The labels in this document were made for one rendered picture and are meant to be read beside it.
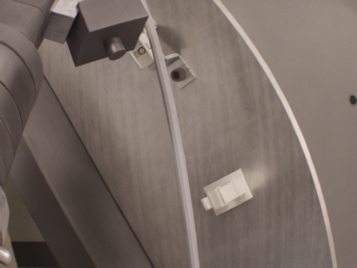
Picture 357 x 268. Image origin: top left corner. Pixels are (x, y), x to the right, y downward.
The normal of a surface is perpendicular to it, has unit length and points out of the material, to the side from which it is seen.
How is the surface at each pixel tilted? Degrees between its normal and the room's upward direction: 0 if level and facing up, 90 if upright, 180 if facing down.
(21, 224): 90
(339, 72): 90
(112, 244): 67
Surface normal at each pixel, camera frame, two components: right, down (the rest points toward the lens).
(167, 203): -0.47, 0.20
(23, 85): 0.84, -0.06
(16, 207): 0.20, 0.15
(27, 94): 0.92, 0.11
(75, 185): 0.73, -0.45
